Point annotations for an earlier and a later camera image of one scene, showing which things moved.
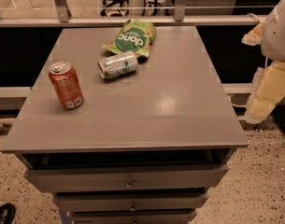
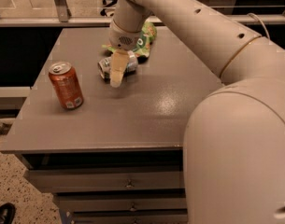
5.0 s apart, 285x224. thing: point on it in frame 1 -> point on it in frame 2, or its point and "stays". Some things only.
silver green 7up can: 117,64 stays
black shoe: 5,214 stays
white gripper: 277,35 -> 123,38
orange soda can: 65,79 stays
